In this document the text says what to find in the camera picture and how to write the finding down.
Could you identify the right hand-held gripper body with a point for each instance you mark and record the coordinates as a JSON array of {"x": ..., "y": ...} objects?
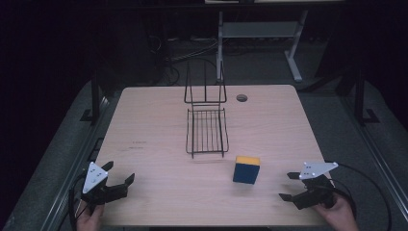
[{"x": 316, "y": 195}]

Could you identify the blue and yellow block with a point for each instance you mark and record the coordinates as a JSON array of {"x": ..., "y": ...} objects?
[{"x": 246, "y": 173}]

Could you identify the aluminium floor rail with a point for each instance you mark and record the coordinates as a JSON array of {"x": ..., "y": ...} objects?
[
  {"x": 69, "y": 173},
  {"x": 381, "y": 160}
]

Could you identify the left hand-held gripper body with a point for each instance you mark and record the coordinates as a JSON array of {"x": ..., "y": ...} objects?
[{"x": 96, "y": 192}]

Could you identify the person's right hand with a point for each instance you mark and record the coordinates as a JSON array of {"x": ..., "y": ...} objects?
[{"x": 341, "y": 218}]

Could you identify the black metal stand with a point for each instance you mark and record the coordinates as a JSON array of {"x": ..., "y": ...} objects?
[
  {"x": 360, "y": 96},
  {"x": 95, "y": 96}
]

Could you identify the grey metal desk frame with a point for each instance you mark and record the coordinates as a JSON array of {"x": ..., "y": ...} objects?
[{"x": 256, "y": 29}]

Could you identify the person's left hand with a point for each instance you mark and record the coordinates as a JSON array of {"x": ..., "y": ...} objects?
[{"x": 88, "y": 221}]

